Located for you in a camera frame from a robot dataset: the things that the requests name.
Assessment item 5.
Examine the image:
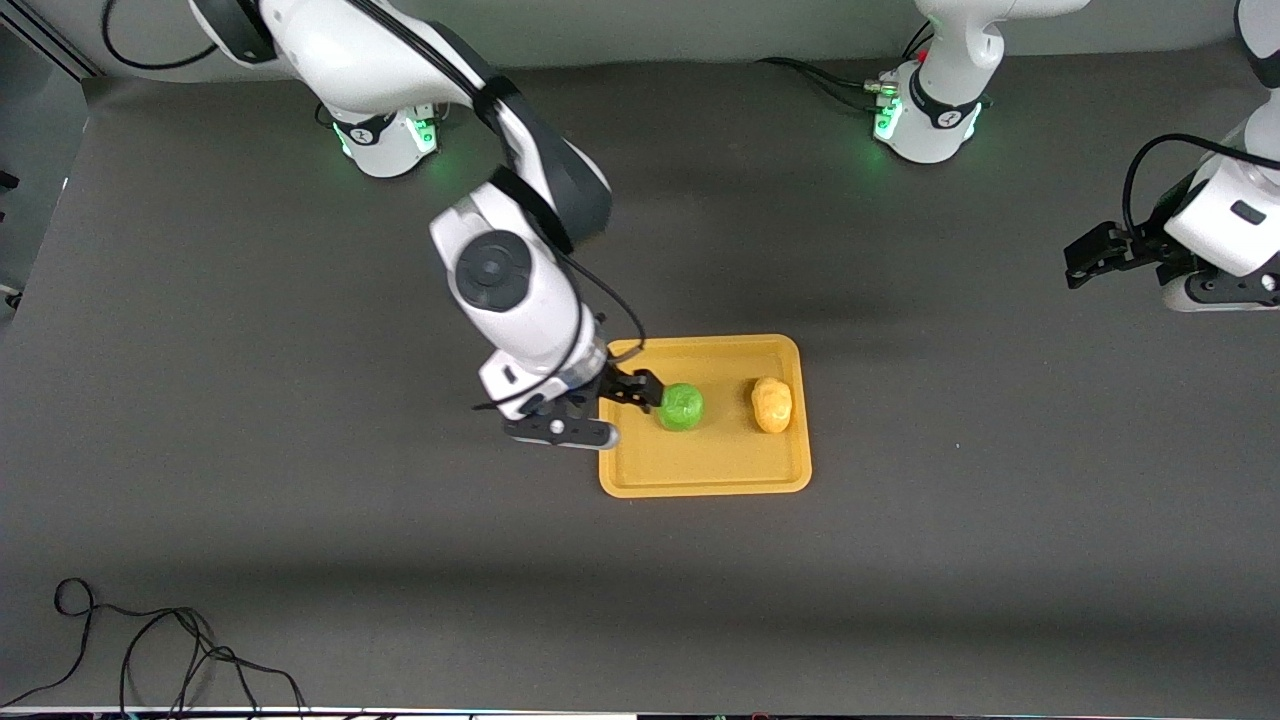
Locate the green apple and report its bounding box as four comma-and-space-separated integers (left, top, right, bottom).
658, 382, 705, 433

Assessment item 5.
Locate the yellow potato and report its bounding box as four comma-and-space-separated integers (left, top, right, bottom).
751, 376, 795, 435

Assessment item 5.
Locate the yellow plastic tray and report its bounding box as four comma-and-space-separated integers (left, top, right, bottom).
598, 334, 813, 499

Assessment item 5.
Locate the dark grey table mat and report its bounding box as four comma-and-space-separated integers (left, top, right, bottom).
0, 45, 1280, 713

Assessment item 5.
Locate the black left arm base cable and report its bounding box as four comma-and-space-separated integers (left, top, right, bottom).
757, 20, 936, 113

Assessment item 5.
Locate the thin black loose cable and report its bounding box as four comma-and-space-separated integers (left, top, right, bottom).
0, 577, 309, 717

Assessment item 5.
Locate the black frame strut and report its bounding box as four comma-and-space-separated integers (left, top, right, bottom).
5, 0, 101, 81

